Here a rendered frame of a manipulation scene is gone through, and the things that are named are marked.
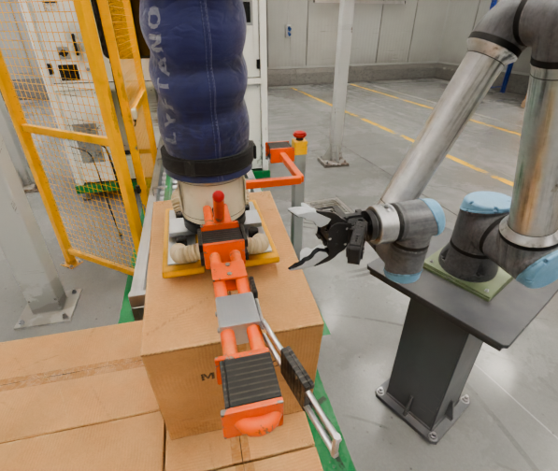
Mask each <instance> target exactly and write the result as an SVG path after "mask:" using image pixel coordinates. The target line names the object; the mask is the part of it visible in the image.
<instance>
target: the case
mask: <svg viewBox="0 0 558 471"><path fill-rule="evenodd" d="M249 197H250V198H249V199H250V200H255V201H256V203H257V205H258V208H259V209H260V211H261V214H262V216H263V218H264V221H265V224H266V227H267V229H268V231H269V234H270V235H271V237H272V240H273V242H274V244H275V247H276V249H277V251H278V254H279V262H278V263H272V264H259V265H253V266H246V271H247V274H248V276H247V279H248V283H249V286H250V281H249V277H251V276H253V278H254V281H255V284H256V288H257V291H258V301H259V304H260V308H261V311H262V314H263V318H264V319H265V320H266V322H267V323H268V325H269V326H270V328H271V329H272V331H273V332H274V334H275V336H276V337H277V339H278V340H279V342H280V344H281V346H282V347H283V348H286V347H287V346H290V347H291V349H292V350H293V352H294V354H295V355H296V357H297V359H298V360H299V362H300V363H301V365H303V367H304V368H305V370H306V371H307V373H308V375H309V376H310V378H311V379H312V381H313V382H314V383H315V378H316V372H317V366H318V361H319V355H320V348H321V343H322V332H323V326H324V322H323V319H322V315H321V313H320V311H319V309H318V307H317V304H316V302H315V299H314V297H313V294H312V292H311V290H310V288H309V286H308V282H307V279H306V277H305V275H304V272H303V270H302V269H298V270H292V271H290V270H289V269H288V267H290V266H291V265H293V264H294V263H297V262H299V261H298V258H297V256H296V254H295V251H294V249H293V245H292V242H291V240H290V238H289V236H288V234H287V231H286V229H285V226H284V224H283V221H282V219H281V217H280V215H279V211H278V209H277V206H276V204H275V202H274V199H273V197H272V194H271V192H270V191H266V192H256V193H249ZM167 208H173V206H172V203H171V200H167V201H158V202H153V209H152V219H151V230H150V251H149V262H148V274H147V284H146V295H145V306H144V317H143V328H142V338H141V350H140V357H141V359H142V362H143V364H144V367H145V369H146V372H147V375H148V378H149V381H150V385H151V387H152V390H153V392H154V395H155V398H156V401H157V403H158V406H159V408H160V411H161V413H162V416H163V419H164V422H165V426H166V429H167V432H168V433H169V436H170V439H171V440H174V439H179V438H183V437H187V436H191V435H199V434H203V433H207V432H212V431H216V430H221V429H222V420H221V410H223V409H225V406H224V399H223V391H222V384H221V385H219V384H218V382H217V375H216V368H215V362H214V358H215V357H219V356H223V355H222V344H221V338H220V333H218V330H217V328H218V327H219V324H218V317H216V316H215V311H216V312H217V309H216V301H215V294H214V289H213V282H212V274H211V269H206V266H205V272H204V273H200V274H193V275H187V276H180V277H173V278H163V275H162V266H163V249H164V231H165V210H166V209H167ZM269 352H270V351H269ZM270 354H271V358H272V361H273V365H274V368H275V371H276V375H277V378H278V382H279V387H280V391H281V394H282V398H283V415H288V414H292V413H296V412H300V411H303V409H302V408H301V407H300V405H299V403H298V402H297V400H296V398H295V396H294V395H293V392H292V391H291V389H290V387H289V386H288V384H287V382H286V380H285V379H284V377H283V375H282V374H281V373H280V367H279V365H278V363H277V362H276V360H275V358H274V357H273V355H272V353H271V352H270Z"/></svg>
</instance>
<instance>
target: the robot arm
mask: <svg viewBox="0 0 558 471"><path fill-rule="evenodd" d="M466 43H467V46H468V52H467V54H466V56H465V58H464V59H463V60H462V62H461V64H460V65H459V67H458V69H457V70H456V72H455V74H454V75H453V77H452V79H451V81H450V83H449V84H448V86H447V88H446V89H445V91H444V93H443V94H442V95H441V97H440V99H439V100H438V102H437V104H436V106H435V108H434V109H433V111H432V113H431V114H430V116H429V118H428V119H427V121H426V123H425V124H424V126H423V128H422V129H421V131H420V132H419V134H418V136H417V137H416V139H415V141H414V142H413V144H412V146H411V147H410V149H409V151H408V153H407V155H406V157H405V158H404V160H403V162H402V163H401V164H400V166H399V167H398V169H397V171H396V172H395V174H394V176H393V178H392V180H391V181H390V183H389V185H388V186H387V188H386V190H385V191H384V193H383V195H382V196H381V198H380V199H379V201H378V202H377V203H376V204H375V205H374V206H370V207H368V208H367V209H366V210H364V211H362V210H361V209H355V213H349V214H345V213H344V212H343V211H342V210H341V209H340V207H339V206H332V207H319V208H317V209H316V208H314V207H310V206H309V205H307V204H306V203H301V207H290V208H289V209H288V211H290V212H291V213H293V214H294V215H295V216H296V217H301V218H304V219H305V220H307V221H313V222H314V223H315V224H316V225H317V226H318V231H317V234H315V235H316V237H317V238H318V239H320V240H321V241H322V243H323V245H324V246H327V248H324V246H323V245H318V246H316V247H315V248H313V249H310V248H304V249H302V250H301V251H300V261H299V262H297V263H294V264H293V265H291V266H290V267H288V269H289V270H290V271H292V270H298V269H304V268H309V267H312V266H316V265H319V264H324V263H326V262H329V261H330V260H332V259H333V258H335V257H336V256H337V255H338V254H339V253H340V252H341V251H343V250H344V249H346V257H348V258H347V260H348V264H360V262H361V259H362V260H363V256H364V254H365V242H368V244H369V245H370V246H371V247H372V248H373V250H374V251H375V252H376V253H377V255H378V256H379V257H380V259H381V260H382V261H383V262H384V263H385V265H384V267H383V270H384V275H385V276H386V277H387V278H388V279H390V280H391V281H394V282H397V283H402V284H408V283H412V282H415V281H416V280H418V279H419V277H420V275H421V272H422V271H423V264H424V261H425V257H426V254H427V251H428V248H429V245H430V241H431V237H432V236H438V235H440V234H441V233H442V232H443V230H444V228H445V224H446V220H445V214H444V211H443V209H442V207H441V205H440V204H439V203H438V202H437V201H436V200H434V199H431V198H425V199H421V198H419V197H420V195H421V194H422V192H423V190H424V189H425V187H426V185H427V184H428V182H429V181H430V179H431V178H432V176H433V175H434V174H435V172H436V171H437V169H438V168H439V166H440V164H441V163H442V161H443V160H444V158H445V157H446V155H447V154H448V152H449V151H450V149H451V147H452V145H453V144H454V142H455V141H456V139H457V138H458V136H459V135H460V134H461V133H462V131H463V130H464V128H465V126H466V124H467V123H468V121H469V120H470V118H471V117H472V115H473V114H474V112H475V111H476V109H477V108H478V106H479V104H480V102H481V101H482V99H483V98H484V96H485V95H486V93H487V92H488V91H489V90H490V88H491V86H492V85H493V83H494V81H495V80H496V78H497V77H498V75H499V74H500V72H501V71H502V69H503V68H504V66H505V65H507V64H511V63H513V62H516V61H517V59H518V58H519V56H520V55H521V53H522V52H523V51H524V50H525V49H526V48H527V47H532V53H531V60H530V65H531V70H530V77H529V83H528V90H527V95H526V102H525V109H524V115H523V121H522V133H521V140H520V146H519V152H518V159H517V165H516V172H515V178H514V184H513V191H512V197H510V196H506V195H505V194H502V193H496V192H473V193H469V194H468V195H466V196H465V198H464V200H463V202H462V204H461V205H460V209H459V213H458V216H457V219H456V222H455V225H454V228H453V231H452V235H451V240H450V241H449V243H448V244H447V245H446V246H445V247H444V248H443V249H442V250H441V252H440V253H439V257H438V262H439V264H440V266H441V267H442V268H443V269H444V270H445V271H446V272H447V273H449V274H450V275H452V276H454V277H456V278H458V279H461V280H465V281H469V282H486V281H489V280H492V279H493V278H494V277H495V276H496V274H497V271H498V266H500V267H501V268H502V269H503V270H505V271H506V272H507V273H508V274H510V275H511V276H512V277H513V278H515V279H516V280H517V281H518V282H520V283H521V284H522V285H524V286H525V287H527V288H530V289H537V288H541V287H544V286H547V285H549V284H551V283H553V282H554V281H555V280H556V279H558V0H501V1H500V2H499V3H497V4H496V5H495V6H494V7H493V8H491V9H490V10H489V11H488V12H487V13H486V14H485V15H484V16H483V18H482V19H481V20H480V21H479V22H478V23H477V25H476V26H475V28H474V29H473V31H472V32H471V34H470V36H469V37H468V39H467V41H466ZM327 208H332V209H333V210H323V209H327ZM476 258H477V259H476Z"/></svg>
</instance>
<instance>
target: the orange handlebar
mask: <svg viewBox="0 0 558 471"><path fill-rule="evenodd" d="M279 158H280V159H281V160H282V162H283V163H284V165H285V166H286V167H287V169H288V170H289V171H290V173H291V174H292V176H291V177H281V178H261V179H252V180H246V190H247V189H257V188H266V187H276V186H285V185H295V184H301V182H304V176H303V174H302V173H301V172H300V171H299V169H298V168H297V167H296V165H295V164H294V163H293V161H292V160H291V159H290V158H289V156H288V155H287V154H286V153H285V152H281V153H280V154H279ZM203 213H204V220H205V224H211V223H214V219H213V214H212V209H211V207H210V206H204V207H203ZM227 221H232V220H231V217H230V213H229V209H228V206H227V205H226V204H224V219H223V222H227ZM230 259H231V262H226V263H222V260H221V255H220V254H219V253H218V252H213V253H211V254H210V255H209V260H210V267H211V274H212V282H213V289H214V294H215V299H216V297H221V296H226V295H227V292H228V291H234V290H237V292H238V293H249V292H250V286H249V283H248V279H247V276H248V274H247V271H246V267H245V264H244V261H243V260H242V258H241V254H240V251H239V250H232V251H231V252H230ZM247 335H248V339H249V343H250V350H257V349H262V348H265V342H264V338H263V334H262V331H261V327H260V326H259V325H257V324H253V325H251V326H249V327H248V328H247ZM221 342H222V355H229V354H234V353H238V351H237V345H236V336H235V332H234V331H233V330H231V329H226V330H224V331H222V332H221ZM281 416H282V414H281V412H279V411H272V412H268V413H266V414H264V415H261V416H256V417H248V418H244V419H241V420H239V421H237V422H236V423H235V428H236V429H237V430H238V431H239V432H240V433H241V434H242V435H247V436H249V437H257V436H263V435H267V434H269V433H271V432H272V431H273V430H274V429H275V428H276V427H277V426H278V425H279V421H280V418H281Z"/></svg>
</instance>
